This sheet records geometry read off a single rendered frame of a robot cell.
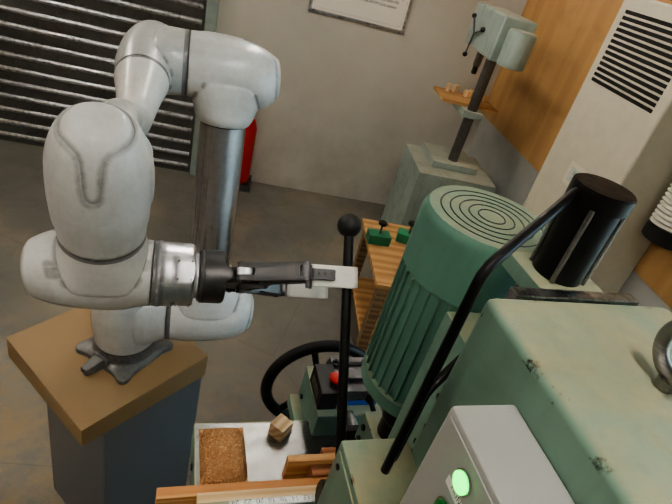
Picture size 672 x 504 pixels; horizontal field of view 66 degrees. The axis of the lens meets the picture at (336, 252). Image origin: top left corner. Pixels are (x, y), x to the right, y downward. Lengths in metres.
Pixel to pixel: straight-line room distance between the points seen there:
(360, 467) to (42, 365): 1.08
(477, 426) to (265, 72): 0.87
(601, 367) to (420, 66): 3.42
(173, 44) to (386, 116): 2.85
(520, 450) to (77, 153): 0.48
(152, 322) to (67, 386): 0.27
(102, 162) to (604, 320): 0.51
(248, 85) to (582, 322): 0.82
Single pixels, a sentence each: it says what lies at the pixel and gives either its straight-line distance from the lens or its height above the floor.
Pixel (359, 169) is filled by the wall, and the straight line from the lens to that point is 3.98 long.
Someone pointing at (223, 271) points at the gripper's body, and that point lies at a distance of 0.72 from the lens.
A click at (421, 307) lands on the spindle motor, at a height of 1.39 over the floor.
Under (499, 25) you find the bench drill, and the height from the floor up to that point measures 1.53.
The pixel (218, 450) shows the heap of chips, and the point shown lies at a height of 0.93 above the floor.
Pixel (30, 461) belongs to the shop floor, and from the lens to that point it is 2.18.
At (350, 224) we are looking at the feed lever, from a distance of 0.73.
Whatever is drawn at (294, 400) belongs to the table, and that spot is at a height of 0.87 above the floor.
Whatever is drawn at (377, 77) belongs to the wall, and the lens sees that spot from 3.76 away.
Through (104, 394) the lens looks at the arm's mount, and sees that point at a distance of 1.45.
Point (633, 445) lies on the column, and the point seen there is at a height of 1.52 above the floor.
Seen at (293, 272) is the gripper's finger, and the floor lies 1.38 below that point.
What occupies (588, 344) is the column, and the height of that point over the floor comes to 1.52.
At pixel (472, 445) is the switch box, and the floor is 1.48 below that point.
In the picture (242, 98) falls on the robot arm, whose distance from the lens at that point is 1.13.
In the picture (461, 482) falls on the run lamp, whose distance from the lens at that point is 0.41.
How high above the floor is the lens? 1.77
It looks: 32 degrees down
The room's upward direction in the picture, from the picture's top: 16 degrees clockwise
